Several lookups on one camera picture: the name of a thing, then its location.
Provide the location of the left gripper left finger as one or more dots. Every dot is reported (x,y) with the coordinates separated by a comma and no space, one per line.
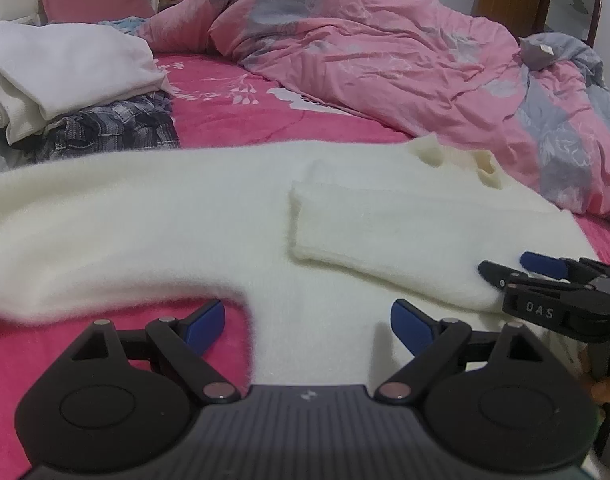
(178,345)

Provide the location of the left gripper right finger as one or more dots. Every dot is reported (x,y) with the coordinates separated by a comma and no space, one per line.
(435,347)

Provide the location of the cream fleece sweater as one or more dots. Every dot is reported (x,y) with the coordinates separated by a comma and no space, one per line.
(315,239)

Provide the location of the pile of white clothes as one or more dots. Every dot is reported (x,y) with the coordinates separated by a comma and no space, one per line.
(70,90)

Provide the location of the pink floral bed blanket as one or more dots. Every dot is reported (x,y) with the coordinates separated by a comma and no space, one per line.
(216,104)

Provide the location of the light blue garment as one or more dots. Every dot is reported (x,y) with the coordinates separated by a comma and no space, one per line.
(128,26)

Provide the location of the pink grey floral duvet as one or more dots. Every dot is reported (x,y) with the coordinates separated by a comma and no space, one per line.
(539,103)

